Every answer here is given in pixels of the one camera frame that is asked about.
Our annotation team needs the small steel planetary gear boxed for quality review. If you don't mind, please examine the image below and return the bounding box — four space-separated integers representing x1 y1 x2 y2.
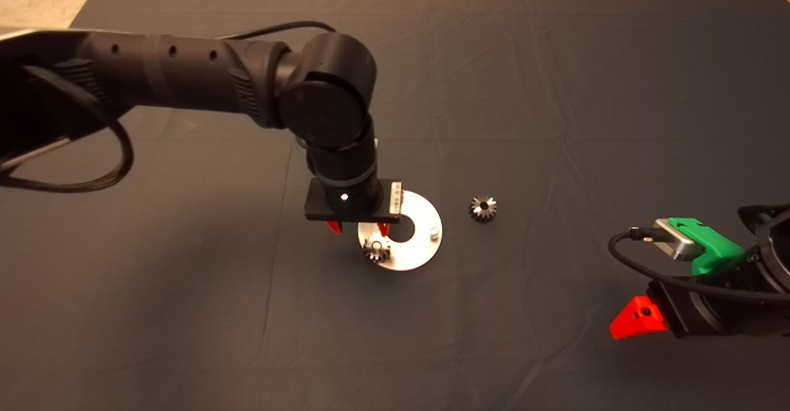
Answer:
363 238 391 264
469 196 499 223

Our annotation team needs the thin black camera cable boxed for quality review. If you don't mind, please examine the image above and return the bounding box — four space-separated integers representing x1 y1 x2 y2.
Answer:
219 20 338 41
608 226 790 304

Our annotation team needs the green right camera mount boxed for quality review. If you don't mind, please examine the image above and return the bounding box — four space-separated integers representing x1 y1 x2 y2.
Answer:
668 215 746 275

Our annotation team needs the thin black left camera cable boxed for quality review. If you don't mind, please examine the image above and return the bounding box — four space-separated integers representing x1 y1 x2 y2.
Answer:
219 20 338 41

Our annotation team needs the black braided cable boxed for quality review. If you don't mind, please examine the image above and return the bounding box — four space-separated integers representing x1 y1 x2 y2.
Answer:
0 65 135 193

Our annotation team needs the dark grey table cloth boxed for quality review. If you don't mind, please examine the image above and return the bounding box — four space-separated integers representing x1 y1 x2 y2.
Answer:
0 0 790 411

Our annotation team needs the round metal carrier plate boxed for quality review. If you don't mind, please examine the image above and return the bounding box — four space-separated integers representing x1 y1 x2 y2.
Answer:
358 190 443 272

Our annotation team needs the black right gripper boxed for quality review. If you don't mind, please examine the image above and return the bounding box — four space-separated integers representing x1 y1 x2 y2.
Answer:
610 277 710 339

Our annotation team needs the thin black right camera cable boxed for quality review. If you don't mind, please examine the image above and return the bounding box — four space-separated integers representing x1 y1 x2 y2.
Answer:
608 226 790 304

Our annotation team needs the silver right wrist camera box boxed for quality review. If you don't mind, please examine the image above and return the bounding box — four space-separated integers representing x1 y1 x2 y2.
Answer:
654 217 704 260

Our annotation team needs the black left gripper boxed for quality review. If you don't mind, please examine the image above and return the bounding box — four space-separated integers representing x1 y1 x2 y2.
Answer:
303 178 404 238

